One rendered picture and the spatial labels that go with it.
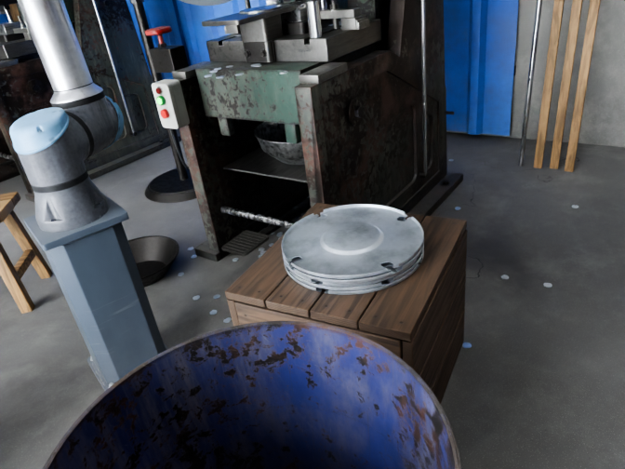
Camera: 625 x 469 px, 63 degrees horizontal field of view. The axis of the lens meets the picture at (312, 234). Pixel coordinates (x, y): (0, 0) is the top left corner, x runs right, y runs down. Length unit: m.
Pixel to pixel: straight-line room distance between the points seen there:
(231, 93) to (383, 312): 0.88
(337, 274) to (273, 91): 0.66
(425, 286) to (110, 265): 0.71
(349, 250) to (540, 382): 0.56
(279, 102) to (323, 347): 0.88
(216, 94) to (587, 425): 1.26
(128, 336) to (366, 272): 0.66
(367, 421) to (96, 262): 0.74
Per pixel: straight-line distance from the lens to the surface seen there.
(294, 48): 1.48
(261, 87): 1.46
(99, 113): 1.27
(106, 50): 3.02
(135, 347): 1.38
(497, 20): 2.56
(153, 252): 1.94
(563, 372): 1.34
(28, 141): 1.17
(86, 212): 1.20
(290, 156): 1.60
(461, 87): 2.67
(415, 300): 0.92
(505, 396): 1.25
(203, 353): 0.72
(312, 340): 0.70
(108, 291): 1.28
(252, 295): 0.98
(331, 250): 1.00
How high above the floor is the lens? 0.91
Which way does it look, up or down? 29 degrees down
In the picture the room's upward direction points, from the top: 8 degrees counter-clockwise
